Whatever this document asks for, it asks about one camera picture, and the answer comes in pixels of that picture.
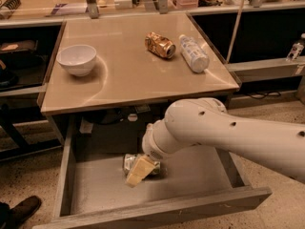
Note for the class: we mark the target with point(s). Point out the grey counter cabinet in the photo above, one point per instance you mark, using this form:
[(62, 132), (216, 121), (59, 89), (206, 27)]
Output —
[(126, 73)]

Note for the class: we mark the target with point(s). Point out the black coiled spring tool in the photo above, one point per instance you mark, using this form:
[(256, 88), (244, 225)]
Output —
[(8, 8)]

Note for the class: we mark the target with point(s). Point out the clear plastic water bottle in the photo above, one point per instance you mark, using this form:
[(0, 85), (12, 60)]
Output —
[(194, 55)]

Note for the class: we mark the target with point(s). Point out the purple white paper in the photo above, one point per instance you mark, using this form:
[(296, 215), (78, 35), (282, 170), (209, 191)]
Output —
[(69, 9)]

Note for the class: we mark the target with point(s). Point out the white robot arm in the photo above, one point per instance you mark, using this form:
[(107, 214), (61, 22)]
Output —
[(278, 146)]

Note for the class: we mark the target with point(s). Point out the white ceramic bowl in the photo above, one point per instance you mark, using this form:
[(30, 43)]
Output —
[(77, 60)]

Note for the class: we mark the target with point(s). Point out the beige vertical pole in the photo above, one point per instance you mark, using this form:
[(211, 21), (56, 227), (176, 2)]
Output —
[(236, 25)]

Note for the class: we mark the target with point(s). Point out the open grey top drawer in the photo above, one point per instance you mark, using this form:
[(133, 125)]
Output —
[(194, 184)]

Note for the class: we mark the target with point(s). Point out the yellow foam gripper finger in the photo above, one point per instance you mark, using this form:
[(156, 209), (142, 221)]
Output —
[(141, 168)]

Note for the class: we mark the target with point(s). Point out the crushed gold soda can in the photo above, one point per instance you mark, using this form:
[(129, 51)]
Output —
[(160, 45)]

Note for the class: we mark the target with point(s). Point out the small bottle on shelf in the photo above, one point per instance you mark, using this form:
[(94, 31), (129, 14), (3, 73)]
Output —
[(296, 48)]

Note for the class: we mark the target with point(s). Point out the brown shoe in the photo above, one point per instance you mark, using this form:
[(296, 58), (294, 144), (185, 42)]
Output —
[(23, 211)]

